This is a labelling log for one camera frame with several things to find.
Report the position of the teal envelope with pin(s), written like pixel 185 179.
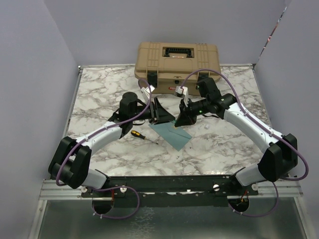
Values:
pixel 174 136

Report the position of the tan plastic toolbox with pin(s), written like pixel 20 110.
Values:
pixel 166 65

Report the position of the aluminium frame rail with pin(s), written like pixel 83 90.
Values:
pixel 50 191

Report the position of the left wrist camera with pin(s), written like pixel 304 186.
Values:
pixel 147 92

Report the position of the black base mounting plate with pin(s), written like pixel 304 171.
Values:
pixel 186 191

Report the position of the yellow black screwdriver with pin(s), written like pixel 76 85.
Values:
pixel 141 136

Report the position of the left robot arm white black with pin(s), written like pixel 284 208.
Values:
pixel 70 163

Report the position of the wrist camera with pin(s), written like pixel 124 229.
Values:
pixel 147 92
pixel 182 92

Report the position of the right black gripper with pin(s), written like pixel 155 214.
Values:
pixel 185 117

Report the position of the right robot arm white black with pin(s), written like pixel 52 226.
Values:
pixel 278 157

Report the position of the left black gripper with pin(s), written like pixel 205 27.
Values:
pixel 158 113

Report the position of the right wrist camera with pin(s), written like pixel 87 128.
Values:
pixel 182 92

